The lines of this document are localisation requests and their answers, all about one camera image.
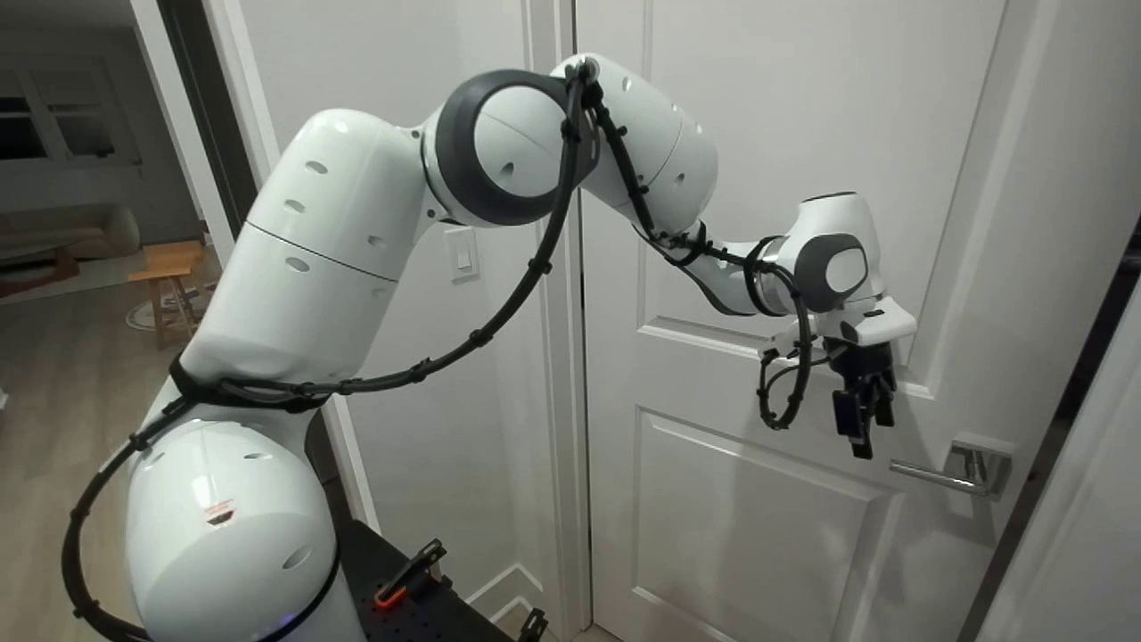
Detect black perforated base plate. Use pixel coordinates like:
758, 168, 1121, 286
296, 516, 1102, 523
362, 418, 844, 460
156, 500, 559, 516
340, 521, 515, 642

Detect orange black clamp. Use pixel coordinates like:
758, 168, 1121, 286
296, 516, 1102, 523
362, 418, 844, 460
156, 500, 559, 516
517, 605, 550, 642
370, 538, 447, 610

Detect white panelled door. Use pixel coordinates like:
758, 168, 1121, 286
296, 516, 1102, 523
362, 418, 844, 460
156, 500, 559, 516
575, 0, 1141, 642

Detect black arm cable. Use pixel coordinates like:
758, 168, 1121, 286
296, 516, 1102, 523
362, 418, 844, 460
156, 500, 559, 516
62, 70, 816, 642

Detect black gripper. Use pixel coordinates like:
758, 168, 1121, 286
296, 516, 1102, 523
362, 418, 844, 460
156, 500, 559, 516
826, 340, 895, 460

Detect silver door lever handle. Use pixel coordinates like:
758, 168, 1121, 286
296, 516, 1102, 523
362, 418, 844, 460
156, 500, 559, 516
891, 443, 1011, 500

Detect wooden stool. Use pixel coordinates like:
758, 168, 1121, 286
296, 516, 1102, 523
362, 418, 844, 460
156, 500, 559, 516
127, 238, 207, 347

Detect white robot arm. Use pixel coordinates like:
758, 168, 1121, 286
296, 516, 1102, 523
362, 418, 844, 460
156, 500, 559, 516
114, 55, 915, 642

